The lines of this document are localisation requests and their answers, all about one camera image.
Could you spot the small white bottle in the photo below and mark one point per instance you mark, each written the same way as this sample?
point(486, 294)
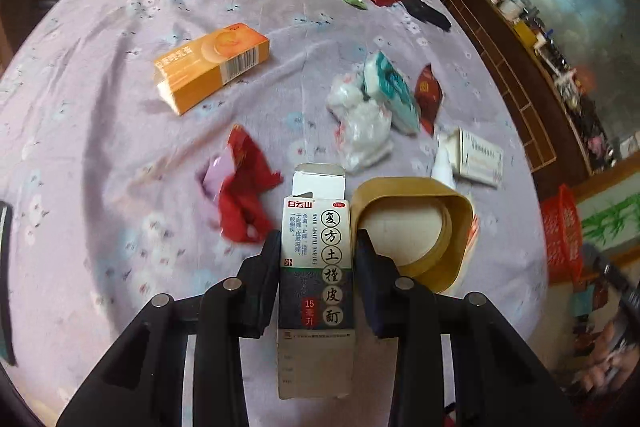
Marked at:
point(442, 163)

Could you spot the red plastic basket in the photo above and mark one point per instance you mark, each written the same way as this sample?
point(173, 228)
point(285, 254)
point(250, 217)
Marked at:
point(562, 237)

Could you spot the red crumpled wrapper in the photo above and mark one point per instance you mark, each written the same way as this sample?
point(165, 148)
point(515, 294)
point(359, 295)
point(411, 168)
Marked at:
point(246, 189)

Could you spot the person's right hand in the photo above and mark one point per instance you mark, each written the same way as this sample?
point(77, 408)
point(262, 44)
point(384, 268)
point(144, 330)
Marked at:
point(602, 357)

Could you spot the white and dark medicine box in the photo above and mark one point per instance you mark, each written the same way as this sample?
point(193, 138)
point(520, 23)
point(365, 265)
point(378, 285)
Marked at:
point(320, 267)

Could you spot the teal snack packet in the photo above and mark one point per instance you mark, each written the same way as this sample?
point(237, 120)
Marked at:
point(395, 93)

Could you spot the wooden cabinet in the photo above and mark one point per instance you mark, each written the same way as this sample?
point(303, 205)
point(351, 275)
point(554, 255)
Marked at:
point(520, 82)

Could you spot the purple floral tablecloth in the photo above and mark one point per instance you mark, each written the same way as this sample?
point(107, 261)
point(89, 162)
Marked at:
point(100, 157)

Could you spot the dark red snack packet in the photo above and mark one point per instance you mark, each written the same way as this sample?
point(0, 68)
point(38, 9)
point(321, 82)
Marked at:
point(428, 93)

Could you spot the yellow plastic bowl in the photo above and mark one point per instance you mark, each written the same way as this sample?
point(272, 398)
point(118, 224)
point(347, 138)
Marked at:
point(452, 227)

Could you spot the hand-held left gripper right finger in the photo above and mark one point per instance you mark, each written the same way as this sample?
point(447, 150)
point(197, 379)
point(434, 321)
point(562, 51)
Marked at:
point(368, 297)

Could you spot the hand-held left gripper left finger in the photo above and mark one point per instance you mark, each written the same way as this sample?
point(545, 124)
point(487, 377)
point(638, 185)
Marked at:
point(266, 289)

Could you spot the orange cardboard box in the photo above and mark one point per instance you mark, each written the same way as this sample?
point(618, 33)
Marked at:
point(200, 67)

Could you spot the white plastic bag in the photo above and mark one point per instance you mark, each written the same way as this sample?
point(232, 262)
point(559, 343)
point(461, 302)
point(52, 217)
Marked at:
point(361, 129)

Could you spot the black flat object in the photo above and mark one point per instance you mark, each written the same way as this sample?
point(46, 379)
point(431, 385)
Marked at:
point(420, 4)

